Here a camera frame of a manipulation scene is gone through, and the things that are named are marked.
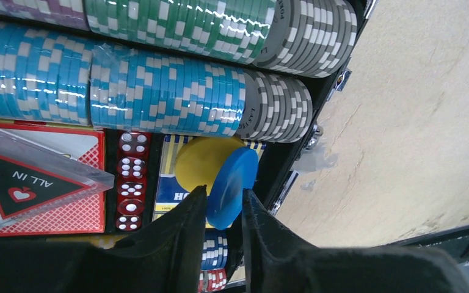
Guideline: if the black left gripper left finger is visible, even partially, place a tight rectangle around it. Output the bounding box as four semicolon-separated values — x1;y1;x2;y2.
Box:
0;186;207;292

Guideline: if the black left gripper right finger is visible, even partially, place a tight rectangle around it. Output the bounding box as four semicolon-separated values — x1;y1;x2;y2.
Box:
242;189;469;292

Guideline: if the blue round button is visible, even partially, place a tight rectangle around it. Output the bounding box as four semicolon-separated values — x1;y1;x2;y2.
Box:
206;146;258;230

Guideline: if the yellow big blind button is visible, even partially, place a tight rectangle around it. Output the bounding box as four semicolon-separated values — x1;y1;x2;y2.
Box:
174;137;245;195

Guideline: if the red playing card deck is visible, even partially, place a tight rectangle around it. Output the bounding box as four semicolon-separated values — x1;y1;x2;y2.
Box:
0;121;107;238

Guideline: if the triangular all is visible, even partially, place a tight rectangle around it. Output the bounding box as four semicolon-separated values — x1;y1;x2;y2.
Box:
0;121;114;237

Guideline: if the black poker set case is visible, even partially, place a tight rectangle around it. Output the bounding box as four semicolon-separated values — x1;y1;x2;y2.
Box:
0;0;379;293

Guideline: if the red white chip row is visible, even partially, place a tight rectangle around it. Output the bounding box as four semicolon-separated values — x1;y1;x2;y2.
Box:
198;269;227;293

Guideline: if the red dice row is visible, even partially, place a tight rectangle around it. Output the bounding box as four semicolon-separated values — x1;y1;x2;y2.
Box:
115;131;151;232

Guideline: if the green grey chip row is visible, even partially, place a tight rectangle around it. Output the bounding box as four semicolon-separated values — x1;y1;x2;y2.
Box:
0;0;363;78

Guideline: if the light blue chip row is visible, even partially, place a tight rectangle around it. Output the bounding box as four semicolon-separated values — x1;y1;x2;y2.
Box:
0;21;313;143

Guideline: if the silver case handle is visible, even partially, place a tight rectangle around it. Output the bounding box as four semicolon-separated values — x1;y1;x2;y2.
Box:
268;125;338;216

